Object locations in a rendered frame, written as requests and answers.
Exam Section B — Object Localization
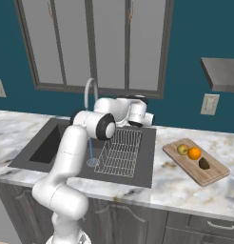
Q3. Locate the dark grey sink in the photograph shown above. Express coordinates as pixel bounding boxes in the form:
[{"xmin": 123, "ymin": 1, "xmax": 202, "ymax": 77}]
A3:
[{"xmin": 8, "ymin": 116, "xmax": 157, "ymax": 190}]

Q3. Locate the silver curved sink faucet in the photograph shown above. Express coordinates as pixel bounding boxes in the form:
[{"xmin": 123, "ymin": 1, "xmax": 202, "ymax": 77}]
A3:
[{"xmin": 83, "ymin": 77, "xmax": 100, "ymax": 112}]

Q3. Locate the grey wall shelf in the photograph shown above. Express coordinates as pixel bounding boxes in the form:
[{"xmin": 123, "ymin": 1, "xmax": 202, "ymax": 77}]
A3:
[{"xmin": 199, "ymin": 56, "xmax": 234, "ymax": 93}]

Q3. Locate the dark grey drawer front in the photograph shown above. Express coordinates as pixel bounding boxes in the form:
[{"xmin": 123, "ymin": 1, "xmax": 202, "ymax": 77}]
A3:
[{"xmin": 187, "ymin": 213, "xmax": 234, "ymax": 238}]

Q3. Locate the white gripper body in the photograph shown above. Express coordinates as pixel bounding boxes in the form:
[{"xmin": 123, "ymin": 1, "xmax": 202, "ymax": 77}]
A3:
[{"xmin": 144, "ymin": 112, "xmax": 156, "ymax": 127}]

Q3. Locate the orange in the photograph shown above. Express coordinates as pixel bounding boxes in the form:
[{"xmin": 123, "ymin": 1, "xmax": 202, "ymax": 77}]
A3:
[{"xmin": 186, "ymin": 146, "xmax": 203, "ymax": 161}]

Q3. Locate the white wire dish rack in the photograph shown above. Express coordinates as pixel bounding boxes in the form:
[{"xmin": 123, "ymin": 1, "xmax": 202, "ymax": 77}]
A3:
[{"xmin": 93, "ymin": 126, "xmax": 144, "ymax": 178}]

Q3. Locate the blue water stream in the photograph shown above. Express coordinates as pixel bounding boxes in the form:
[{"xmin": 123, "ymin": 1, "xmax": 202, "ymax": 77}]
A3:
[{"xmin": 88, "ymin": 136, "xmax": 94, "ymax": 162}]

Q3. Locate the wooden cutting board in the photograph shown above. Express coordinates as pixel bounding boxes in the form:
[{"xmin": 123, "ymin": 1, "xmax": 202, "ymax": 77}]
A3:
[{"xmin": 162, "ymin": 137, "xmax": 231, "ymax": 188}]

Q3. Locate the grey framed window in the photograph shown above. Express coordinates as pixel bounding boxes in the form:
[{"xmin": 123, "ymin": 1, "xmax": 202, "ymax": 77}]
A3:
[{"xmin": 13, "ymin": 0, "xmax": 175, "ymax": 100}]

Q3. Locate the dark green kiwi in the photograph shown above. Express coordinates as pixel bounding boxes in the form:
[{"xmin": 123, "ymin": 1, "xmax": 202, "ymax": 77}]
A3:
[{"xmin": 198, "ymin": 156, "xmax": 211, "ymax": 171}]

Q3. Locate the yellow-green apple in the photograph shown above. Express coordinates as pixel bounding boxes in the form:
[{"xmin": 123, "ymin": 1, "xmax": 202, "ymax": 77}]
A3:
[{"xmin": 176, "ymin": 143, "xmax": 189, "ymax": 156}]

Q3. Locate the silver drawer handle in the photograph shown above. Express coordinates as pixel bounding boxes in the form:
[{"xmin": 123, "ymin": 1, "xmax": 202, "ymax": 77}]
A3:
[{"xmin": 206, "ymin": 220, "xmax": 234, "ymax": 231}]

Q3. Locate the brown window handle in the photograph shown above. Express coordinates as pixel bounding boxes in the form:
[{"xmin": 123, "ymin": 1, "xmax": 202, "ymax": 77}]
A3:
[
  {"xmin": 47, "ymin": 1, "xmax": 54, "ymax": 19},
  {"xmin": 127, "ymin": 1, "xmax": 135, "ymax": 23}
]

